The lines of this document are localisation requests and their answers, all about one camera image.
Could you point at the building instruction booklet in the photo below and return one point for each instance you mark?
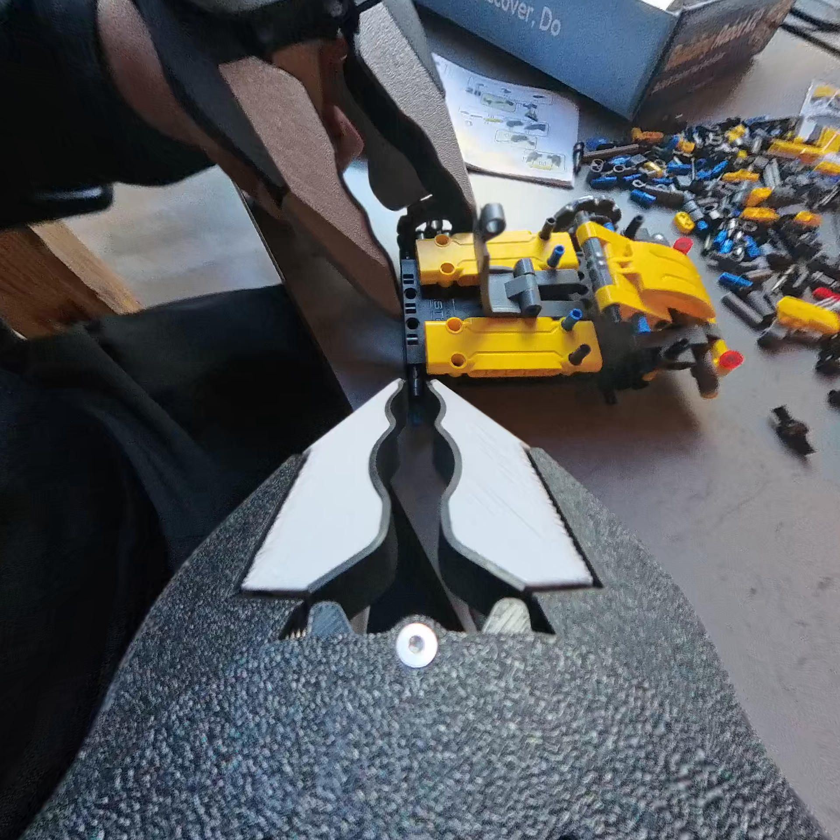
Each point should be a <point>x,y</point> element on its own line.
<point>512,118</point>

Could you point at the small black brick piece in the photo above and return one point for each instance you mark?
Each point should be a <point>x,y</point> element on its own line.
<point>792,431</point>

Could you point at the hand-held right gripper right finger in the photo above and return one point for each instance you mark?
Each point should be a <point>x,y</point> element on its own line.
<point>512,519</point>

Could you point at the person's left hand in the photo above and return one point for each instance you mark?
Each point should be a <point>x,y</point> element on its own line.
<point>138,92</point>

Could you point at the blue toy box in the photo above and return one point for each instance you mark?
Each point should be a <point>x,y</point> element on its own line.
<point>591,46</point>

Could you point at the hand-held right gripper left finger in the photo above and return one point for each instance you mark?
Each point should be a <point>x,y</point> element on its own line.
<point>322,512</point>

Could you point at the grey desk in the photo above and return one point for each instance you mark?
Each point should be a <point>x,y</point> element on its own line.
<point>709,525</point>

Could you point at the yellow toy brick vehicle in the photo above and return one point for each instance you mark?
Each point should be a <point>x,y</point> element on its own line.
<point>565,302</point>

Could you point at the person's legs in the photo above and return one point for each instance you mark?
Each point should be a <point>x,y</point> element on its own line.
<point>118,499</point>

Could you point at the pile of loose toy bricks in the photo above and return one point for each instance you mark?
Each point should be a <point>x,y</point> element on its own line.
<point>735,223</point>

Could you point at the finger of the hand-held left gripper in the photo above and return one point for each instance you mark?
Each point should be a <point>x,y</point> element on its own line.
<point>414,118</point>
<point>309,164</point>

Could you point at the person's left forearm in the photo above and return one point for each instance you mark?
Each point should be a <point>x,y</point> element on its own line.
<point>53,105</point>

